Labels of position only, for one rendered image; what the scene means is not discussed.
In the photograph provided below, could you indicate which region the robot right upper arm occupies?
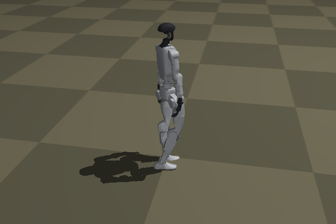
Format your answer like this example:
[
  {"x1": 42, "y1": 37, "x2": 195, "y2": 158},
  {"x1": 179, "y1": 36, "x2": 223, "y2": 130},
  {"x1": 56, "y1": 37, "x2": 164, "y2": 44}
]
[{"x1": 168, "y1": 49, "x2": 181, "y2": 81}]

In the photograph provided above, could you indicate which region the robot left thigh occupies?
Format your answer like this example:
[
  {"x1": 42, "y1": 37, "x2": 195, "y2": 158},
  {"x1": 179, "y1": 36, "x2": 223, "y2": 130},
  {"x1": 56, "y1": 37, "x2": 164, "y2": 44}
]
[{"x1": 155, "y1": 90, "x2": 172, "y2": 132}]

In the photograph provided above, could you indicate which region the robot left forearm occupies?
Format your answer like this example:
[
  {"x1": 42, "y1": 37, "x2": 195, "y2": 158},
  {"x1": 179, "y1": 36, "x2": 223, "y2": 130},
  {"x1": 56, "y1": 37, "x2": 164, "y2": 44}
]
[{"x1": 157, "y1": 68, "x2": 164, "y2": 86}]

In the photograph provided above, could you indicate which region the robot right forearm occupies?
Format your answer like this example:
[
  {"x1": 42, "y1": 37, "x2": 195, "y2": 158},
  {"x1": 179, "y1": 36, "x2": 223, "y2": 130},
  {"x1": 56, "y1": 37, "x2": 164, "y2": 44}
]
[{"x1": 174, "y1": 74, "x2": 184, "y2": 102}]

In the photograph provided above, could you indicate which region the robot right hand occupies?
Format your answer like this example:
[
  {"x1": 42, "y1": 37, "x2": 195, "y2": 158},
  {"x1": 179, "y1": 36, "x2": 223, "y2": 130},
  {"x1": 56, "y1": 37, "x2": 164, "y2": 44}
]
[{"x1": 171, "y1": 98, "x2": 183, "y2": 117}]

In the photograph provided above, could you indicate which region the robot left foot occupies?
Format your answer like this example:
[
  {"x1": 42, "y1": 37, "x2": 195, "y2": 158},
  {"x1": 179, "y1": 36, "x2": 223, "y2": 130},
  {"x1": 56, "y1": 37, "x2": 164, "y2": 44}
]
[{"x1": 159, "y1": 155, "x2": 180, "y2": 161}]

